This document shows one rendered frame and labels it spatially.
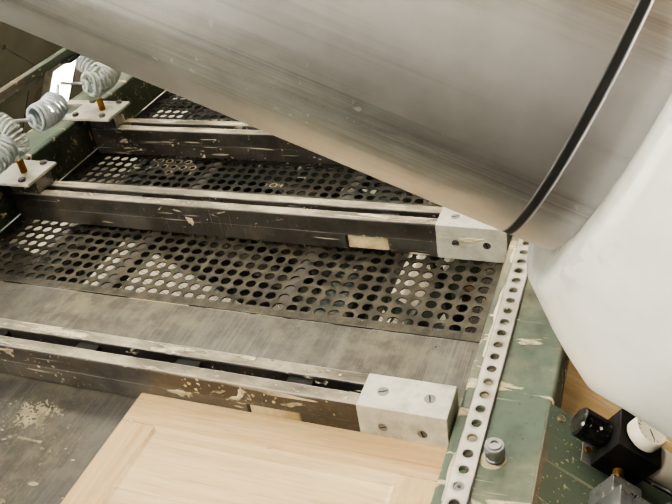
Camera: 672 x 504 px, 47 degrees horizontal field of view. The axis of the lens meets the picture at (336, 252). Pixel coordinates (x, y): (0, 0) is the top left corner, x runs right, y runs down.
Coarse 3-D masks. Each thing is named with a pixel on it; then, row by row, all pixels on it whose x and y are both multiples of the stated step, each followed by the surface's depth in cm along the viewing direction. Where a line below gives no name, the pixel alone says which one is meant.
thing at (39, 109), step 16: (64, 48) 187; (48, 64) 181; (16, 80) 173; (32, 80) 177; (112, 80) 189; (0, 96) 168; (48, 96) 174; (32, 112) 174; (48, 112) 179; (64, 112) 176; (48, 128) 174; (0, 144) 160; (0, 160) 158
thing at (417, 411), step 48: (0, 336) 128; (48, 336) 127; (96, 336) 125; (96, 384) 124; (144, 384) 119; (192, 384) 115; (240, 384) 111; (288, 384) 110; (336, 384) 109; (384, 384) 107; (432, 384) 105; (384, 432) 106; (432, 432) 102
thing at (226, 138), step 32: (96, 64) 187; (96, 128) 193; (128, 128) 190; (160, 128) 187; (192, 128) 184; (224, 128) 184; (256, 128) 181; (256, 160) 181; (288, 160) 178; (320, 160) 175
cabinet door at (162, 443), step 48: (144, 432) 113; (192, 432) 112; (240, 432) 111; (288, 432) 109; (336, 432) 108; (96, 480) 107; (144, 480) 106; (192, 480) 105; (240, 480) 104; (288, 480) 103; (336, 480) 102; (384, 480) 101; (432, 480) 99
